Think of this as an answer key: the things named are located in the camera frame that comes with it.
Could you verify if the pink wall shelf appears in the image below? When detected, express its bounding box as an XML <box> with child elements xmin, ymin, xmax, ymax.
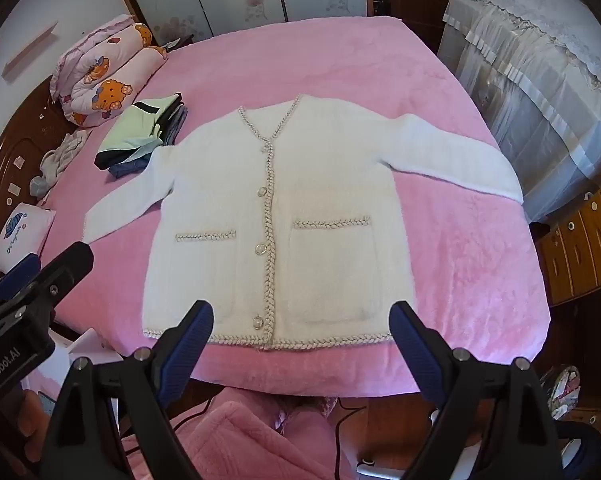
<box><xmin>3</xmin><ymin>21</ymin><xmax>60</xmax><ymax>79</ymax></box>

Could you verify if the pink fleece robe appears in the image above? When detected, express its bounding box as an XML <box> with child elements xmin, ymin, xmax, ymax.
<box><xmin>120</xmin><ymin>389</ymin><xmax>361</xmax><ymax>480</ymax></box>

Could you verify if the black cable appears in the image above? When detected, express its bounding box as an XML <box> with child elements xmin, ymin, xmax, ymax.
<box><xmin>331</xmin><ymin>402</ymin><xmax>377</xmax><ymax>480</ymax></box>

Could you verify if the white box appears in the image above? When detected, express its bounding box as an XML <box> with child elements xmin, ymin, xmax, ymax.
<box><xmin>30</xmin><ymin>327</ymin><xmax>131</xmax><ymax>411</ymax></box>

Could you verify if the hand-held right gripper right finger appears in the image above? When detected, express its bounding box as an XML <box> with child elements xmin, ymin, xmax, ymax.
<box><xmin>389</xmin><ymin>301</ymin><xmax>566</xmax><ymax>480</ymax></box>

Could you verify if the beige crumpled cloth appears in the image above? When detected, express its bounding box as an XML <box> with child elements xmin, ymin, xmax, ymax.
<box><xmin>39</xmin><ymin>130</ymin><xmax>92</xmax><ymax>186</ymax></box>

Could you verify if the pink bear print quilt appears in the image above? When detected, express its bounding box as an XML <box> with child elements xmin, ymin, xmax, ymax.
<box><xmin>50</xmin><ymin>14</ymin><xmax>168</xmax><ymax>128</ymax></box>

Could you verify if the person's left hand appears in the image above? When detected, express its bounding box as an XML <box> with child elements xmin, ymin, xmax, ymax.
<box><xmin>0</xmin><ymin>389</ymin><xmax>51</xmax><ymax>471</ymax></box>

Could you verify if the white knitted cardigan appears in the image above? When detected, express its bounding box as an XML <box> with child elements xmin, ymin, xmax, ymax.
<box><xmin>82</xmin><ymin>94</ymin><xmax>525</xmax><ymax>352</ymax></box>

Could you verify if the dark grey folded garment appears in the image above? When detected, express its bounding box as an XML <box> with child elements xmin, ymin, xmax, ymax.
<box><xmin>158</xmin><ymin>104</ymin><xmax>189</xmax><ymax>147</ymax></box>

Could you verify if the white printed pillow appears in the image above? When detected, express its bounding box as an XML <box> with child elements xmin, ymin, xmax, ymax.
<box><xmin>0</xmin><ymin>202</ymin><xmax>57</xmax><ymax>273</ymax></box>

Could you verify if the brown wooden headboard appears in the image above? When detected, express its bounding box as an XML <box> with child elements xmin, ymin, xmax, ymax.
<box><xmin>0</xmin><ymin>75</ymin><xmax>81</xmax><ymax>276</ymax></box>

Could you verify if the lace cloth covered furniture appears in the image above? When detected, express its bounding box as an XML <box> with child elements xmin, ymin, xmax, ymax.
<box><xmin>437</xmin><ymin>0</ymin><xmax>601</xmax><ymax>223</ymax></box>

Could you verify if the navy blue folded garment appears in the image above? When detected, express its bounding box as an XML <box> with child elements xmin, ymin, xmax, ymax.
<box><xmin>108</xmin><ymin>157</ymin><xmax>151</xmax><ymax>179</ymax></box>

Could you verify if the wooden drawer cabinet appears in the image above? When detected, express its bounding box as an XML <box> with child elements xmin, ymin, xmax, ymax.
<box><xmin>533</xmin><ymin>157</ymin><xmax>601</xmax><ymax>306</ymax></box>

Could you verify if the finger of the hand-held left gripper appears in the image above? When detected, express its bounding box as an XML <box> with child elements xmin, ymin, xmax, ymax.
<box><xmin>0</xmin><ymin>254</ymin><xmax>42</xmax><ymax>301</ymax></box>
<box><xmin>28</xmin><ymin>241</ymin><xmax>95</xmax><ymax>307</ymax></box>

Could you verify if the stack of folded clothes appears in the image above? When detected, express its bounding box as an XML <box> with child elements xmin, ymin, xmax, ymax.
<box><xmin>96</xmin><ymin>92</ymin><xmax>182</xmax><ymax>158</ymax></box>

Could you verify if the black folded garment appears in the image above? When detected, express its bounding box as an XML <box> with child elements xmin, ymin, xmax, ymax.
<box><xmin>94</xmin><ymin>147</ymin><xmax>146</xmax><ymax>171</ymax></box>

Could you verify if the patterned bag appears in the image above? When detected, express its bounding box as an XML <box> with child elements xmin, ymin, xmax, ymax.
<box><xmin>540</xmin><ymin>364</ymin><xmax>581</xmax><ymax>421</ymax></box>

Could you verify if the pink fleece blanket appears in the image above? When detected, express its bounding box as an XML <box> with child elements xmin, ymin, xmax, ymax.
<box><xmin>35</xmin><ymin>15</ymin><xmax>552</xmax><ymax>401</ymax></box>

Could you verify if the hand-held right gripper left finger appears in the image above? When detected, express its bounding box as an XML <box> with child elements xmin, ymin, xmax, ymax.
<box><xmin>40</xmin><ymin>300</ymin><xmax>215</xmax><ymax>480</ymax></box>

